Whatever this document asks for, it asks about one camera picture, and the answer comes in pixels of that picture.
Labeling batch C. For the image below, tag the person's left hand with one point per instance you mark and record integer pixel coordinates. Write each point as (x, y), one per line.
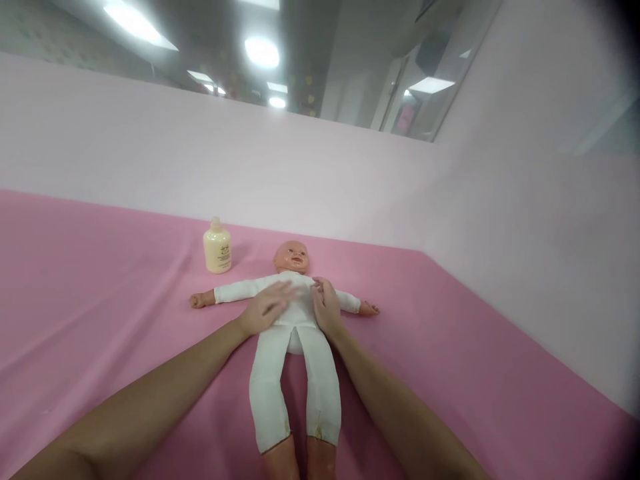
(265, 310)

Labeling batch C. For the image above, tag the person's right hand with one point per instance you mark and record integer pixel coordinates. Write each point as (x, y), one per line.
(328, 310)

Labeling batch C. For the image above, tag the person's right fingers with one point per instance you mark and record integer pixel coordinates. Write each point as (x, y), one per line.
(327, 295)

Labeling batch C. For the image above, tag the person's left fingers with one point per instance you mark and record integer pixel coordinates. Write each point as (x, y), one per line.
(282, 295)

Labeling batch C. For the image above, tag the baby doll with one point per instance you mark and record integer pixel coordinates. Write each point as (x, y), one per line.
(271, 380)

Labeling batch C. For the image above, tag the cream lotion bottle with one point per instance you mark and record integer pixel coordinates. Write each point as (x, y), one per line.
(218, 252)

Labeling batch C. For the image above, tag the pink sheet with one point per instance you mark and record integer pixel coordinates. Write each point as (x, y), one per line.
(110, 280)

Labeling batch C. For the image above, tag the glass partition window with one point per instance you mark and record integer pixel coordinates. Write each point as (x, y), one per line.
(300, 55)

